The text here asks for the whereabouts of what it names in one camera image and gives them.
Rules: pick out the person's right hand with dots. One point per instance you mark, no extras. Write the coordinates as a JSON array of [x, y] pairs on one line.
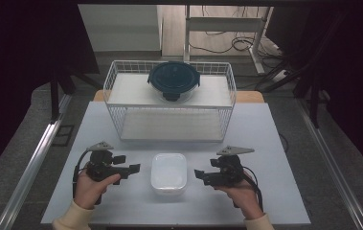
[[244, 196]]

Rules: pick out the white square dish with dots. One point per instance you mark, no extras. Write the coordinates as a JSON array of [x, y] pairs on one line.
[[169, 172]]

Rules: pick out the black square floor frame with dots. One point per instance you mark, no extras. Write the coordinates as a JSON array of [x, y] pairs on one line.
[[63, 135]]

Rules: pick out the white metal desk frame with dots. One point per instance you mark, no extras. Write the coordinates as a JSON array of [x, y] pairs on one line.
[[223, 24]]

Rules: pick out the white power strip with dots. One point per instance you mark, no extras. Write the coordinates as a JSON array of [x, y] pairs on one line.
[[280, 75]]

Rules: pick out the wooden table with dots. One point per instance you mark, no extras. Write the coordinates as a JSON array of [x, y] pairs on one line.
[[249, 96]]

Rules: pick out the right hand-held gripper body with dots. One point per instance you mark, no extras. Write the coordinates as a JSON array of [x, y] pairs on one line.
[[231, 172]]

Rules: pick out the round container with blue lid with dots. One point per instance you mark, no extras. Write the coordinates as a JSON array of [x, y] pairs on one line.
[[172, 76]]

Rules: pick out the person's left hand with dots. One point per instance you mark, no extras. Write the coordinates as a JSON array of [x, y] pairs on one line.
[[88, 191]]

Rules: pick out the aluminium rail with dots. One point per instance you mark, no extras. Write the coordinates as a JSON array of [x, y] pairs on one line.
[[32, 163], [332, 166]]

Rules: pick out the white cabinet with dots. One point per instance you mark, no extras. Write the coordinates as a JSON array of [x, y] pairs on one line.
[[121, 28]]

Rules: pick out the black metal stand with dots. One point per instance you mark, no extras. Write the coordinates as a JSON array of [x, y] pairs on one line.
[[313, 96], [54, 96]]

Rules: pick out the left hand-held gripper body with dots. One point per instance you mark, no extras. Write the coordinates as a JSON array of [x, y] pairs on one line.
[[101, 167]]

